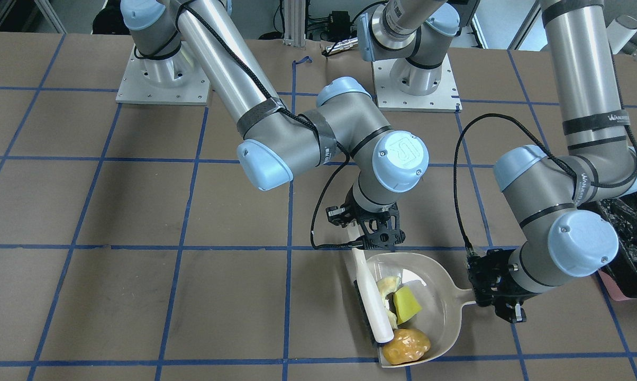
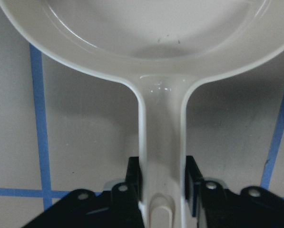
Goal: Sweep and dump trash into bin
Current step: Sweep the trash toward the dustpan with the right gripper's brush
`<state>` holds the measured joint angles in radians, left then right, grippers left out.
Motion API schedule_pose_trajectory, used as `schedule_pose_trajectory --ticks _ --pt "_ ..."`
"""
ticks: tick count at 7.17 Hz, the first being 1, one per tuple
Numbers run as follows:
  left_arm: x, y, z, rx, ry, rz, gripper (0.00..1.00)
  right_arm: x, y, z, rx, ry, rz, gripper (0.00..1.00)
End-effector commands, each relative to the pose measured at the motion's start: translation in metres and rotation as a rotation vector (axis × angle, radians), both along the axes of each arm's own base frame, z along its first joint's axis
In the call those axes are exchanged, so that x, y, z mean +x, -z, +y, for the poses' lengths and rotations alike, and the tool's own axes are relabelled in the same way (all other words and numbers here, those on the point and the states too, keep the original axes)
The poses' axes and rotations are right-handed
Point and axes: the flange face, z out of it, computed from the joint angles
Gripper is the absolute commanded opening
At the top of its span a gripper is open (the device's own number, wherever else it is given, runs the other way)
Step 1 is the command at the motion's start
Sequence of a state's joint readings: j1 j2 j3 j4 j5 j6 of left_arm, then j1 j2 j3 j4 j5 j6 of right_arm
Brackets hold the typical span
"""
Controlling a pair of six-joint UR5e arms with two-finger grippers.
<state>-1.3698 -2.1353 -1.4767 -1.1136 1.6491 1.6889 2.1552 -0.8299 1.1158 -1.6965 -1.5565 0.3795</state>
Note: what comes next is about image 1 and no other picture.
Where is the white hand brush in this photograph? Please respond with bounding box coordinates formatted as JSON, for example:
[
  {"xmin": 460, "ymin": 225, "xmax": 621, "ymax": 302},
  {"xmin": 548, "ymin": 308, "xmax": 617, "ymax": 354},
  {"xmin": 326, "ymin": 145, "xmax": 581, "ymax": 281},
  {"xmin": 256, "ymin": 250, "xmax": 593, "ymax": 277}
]
[{"xmin": 346, "ymin": 223, "xmax": 394, "ymax": 344}]

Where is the aluminium profile post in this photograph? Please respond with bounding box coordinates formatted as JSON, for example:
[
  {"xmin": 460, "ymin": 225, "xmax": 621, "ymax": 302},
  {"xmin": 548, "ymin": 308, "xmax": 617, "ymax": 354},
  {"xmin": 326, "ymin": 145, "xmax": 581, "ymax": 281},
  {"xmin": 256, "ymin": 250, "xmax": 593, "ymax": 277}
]
[{"xmin": 282, "ymin": 0, "xmax": 307, "ymax": 48}]

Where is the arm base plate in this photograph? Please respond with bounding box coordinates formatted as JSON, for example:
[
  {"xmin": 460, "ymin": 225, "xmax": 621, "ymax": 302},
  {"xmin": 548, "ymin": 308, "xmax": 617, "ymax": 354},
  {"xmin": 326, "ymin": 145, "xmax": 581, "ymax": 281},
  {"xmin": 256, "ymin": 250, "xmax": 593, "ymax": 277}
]
[
  {"xmin": 372, "ymin": 56, "xmax": 463, "ymax": 113},
  {"xmin": 116, "ymin": 41, "xmax": 210, "ymax": 106}
]

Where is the pale bagel piece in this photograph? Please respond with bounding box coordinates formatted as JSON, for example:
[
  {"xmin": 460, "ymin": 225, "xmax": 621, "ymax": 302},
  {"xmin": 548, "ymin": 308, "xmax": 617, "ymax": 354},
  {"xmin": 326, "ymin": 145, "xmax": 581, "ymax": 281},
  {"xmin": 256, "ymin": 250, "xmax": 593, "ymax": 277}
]
[{"xmin": 376, "ymin": 276, "xmax": 402, "ymax": 330}]

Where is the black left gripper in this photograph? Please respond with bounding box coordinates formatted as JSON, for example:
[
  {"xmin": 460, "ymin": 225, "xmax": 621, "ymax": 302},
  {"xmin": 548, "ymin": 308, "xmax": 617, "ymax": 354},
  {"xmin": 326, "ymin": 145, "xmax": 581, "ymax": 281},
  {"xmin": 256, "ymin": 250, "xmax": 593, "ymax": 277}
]
[{"xmin": 467, "ymin": 248, "xmax": 528, "ymax": 323}]

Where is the brown potato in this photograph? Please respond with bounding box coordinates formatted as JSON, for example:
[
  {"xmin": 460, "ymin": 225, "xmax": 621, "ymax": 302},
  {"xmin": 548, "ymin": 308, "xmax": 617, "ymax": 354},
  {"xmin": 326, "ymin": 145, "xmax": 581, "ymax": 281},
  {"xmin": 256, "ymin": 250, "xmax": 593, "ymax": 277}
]
[{"xmin": 382, "ymin": 329, "xmax": 431, "ymax": 366}]

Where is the bin with black bag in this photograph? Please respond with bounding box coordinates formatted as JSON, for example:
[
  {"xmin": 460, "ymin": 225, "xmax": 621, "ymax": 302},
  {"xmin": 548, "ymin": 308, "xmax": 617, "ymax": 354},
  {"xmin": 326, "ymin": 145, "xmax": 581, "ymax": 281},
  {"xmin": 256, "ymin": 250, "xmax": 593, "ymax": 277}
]
[{"xmin": 583, "ymin": 192, "xmax": 637, "ymax": 301}]

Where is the beige dustpan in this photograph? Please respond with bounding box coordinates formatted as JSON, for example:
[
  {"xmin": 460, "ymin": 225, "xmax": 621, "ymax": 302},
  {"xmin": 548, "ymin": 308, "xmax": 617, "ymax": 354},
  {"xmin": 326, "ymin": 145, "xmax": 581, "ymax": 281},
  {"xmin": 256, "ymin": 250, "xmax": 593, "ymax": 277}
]
[{"xmin": 366, "ymin": 252, "xmax": 475, "ymax": 368}]

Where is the yellow sponge piece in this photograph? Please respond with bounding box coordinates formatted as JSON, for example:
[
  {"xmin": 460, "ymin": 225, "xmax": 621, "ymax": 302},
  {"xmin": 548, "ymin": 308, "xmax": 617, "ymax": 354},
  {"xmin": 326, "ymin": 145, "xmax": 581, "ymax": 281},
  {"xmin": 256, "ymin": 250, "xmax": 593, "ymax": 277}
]
[{"xmin": 393, "ymin": 286, "xmax": 422, "ymax": 325}]

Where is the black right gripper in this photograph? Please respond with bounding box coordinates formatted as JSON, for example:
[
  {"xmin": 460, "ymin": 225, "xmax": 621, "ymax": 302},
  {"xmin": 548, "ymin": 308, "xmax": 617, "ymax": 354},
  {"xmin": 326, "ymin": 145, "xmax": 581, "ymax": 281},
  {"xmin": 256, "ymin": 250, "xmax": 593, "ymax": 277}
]
[{"xmin": 326, "ymin": 200, "xmax": 405, "ymax": 251}]

